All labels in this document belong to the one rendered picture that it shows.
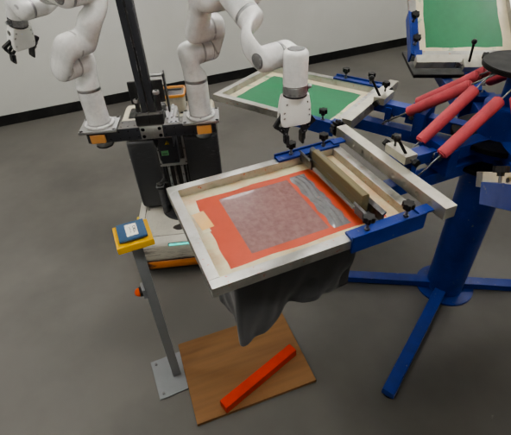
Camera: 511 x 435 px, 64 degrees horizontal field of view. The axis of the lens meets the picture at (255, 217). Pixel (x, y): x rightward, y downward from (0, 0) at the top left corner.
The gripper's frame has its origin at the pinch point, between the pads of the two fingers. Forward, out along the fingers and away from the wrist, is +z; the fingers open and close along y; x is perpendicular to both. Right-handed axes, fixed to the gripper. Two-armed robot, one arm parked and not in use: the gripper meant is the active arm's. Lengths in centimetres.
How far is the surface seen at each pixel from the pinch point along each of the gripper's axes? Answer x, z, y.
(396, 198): 11.8, 26.6, -36.4
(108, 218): -151, 127, 89
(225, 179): -25.5, 28.1, 19.5
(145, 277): -6, 52, 59
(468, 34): -84, 6, -139
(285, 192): -11.1, 30.3, -1.2
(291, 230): 11.2, 30.1, 4.9
